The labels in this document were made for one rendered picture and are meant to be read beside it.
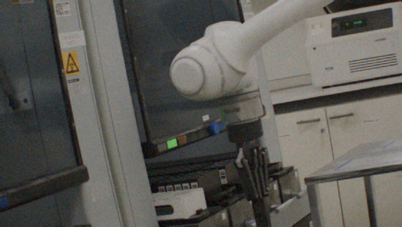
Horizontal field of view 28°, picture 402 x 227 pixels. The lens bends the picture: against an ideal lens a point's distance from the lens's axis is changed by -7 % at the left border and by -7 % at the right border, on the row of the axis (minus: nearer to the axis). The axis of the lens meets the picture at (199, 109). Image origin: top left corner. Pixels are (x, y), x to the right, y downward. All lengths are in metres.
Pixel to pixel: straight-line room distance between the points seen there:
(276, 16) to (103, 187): 0.48
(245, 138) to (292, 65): 3.14
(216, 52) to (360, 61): 2.54
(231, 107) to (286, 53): 3.15
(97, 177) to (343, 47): 2.58
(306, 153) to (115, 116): 2.56
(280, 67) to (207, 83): 3.36
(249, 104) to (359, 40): 2.36
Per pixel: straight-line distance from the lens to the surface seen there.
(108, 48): 1.81
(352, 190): 4.24
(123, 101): 1.83
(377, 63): 4.09
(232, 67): 1.62
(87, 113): 1.71
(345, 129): 4.19
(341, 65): 4.16
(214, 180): 2.09
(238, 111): 1.78
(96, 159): 1.71
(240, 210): 2.03
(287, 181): 2.30
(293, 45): 4.91
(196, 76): 1.59
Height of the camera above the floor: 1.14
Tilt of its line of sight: 3 degrees down
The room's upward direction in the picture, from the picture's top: 11 degrees counter-clockwise
